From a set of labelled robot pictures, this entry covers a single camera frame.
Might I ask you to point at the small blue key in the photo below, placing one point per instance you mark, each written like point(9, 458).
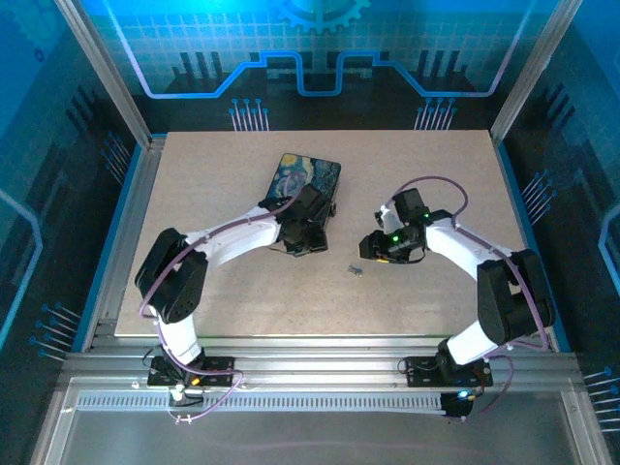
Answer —
point(357, 271)

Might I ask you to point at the starry night painted box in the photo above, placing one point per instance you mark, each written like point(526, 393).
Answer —
point(315, 169)

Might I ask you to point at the black connector box with light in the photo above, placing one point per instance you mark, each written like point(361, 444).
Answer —
point(455, 407)

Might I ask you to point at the grey metal panel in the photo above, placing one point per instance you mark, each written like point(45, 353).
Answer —
point(315, 436)

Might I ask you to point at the aluminium frame cross rail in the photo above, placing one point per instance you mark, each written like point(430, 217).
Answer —
point(315, 368)

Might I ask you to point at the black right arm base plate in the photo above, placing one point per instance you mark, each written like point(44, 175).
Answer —
point(421, 373)

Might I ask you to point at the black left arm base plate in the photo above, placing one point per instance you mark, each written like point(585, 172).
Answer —
point(220, 365)

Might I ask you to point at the aluminium frame side rail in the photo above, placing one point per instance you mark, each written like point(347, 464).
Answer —
point(140, 189)

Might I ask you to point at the aluminium frame post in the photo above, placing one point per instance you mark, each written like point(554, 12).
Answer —
point(533, 68)
point(106, 72)

